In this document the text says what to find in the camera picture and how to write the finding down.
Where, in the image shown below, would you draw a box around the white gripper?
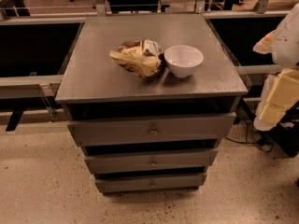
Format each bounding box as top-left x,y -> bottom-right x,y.
253,69 -> 299,132

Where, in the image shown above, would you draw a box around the grey drawer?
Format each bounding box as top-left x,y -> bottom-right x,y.
67,112 -> 236,147
95,173 -> 206,194
85,148 -> 218,174

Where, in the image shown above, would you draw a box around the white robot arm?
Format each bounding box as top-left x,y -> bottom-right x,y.
253,4 -> 299,131

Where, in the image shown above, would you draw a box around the grey top drawer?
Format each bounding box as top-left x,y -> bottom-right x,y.
67,112 -> 236,147

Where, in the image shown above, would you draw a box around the grey three-drawer cabinet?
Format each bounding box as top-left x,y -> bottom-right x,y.
56,14 -> 248,181

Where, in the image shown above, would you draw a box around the grey bottom drawer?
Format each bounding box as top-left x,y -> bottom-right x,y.
95,173 -> 206,194

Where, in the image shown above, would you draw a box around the white ceramic bowl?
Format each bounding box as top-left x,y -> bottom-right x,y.
164,45 -> 204,78

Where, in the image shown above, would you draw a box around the crumpled yellow chip bag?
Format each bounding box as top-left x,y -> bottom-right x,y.
109,39 -> 164,78

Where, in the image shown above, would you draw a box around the black floor cables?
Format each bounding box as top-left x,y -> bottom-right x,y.
225,119 -> 275,153

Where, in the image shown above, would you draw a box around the right metal rail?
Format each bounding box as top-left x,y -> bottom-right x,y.
235,64 -> 282,87

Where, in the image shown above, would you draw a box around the metal rail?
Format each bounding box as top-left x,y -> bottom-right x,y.
235,64 -> 282,87
0,75 -> 63,99

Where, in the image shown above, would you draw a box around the left metal rail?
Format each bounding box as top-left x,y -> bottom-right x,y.
0,75 -> 63,99

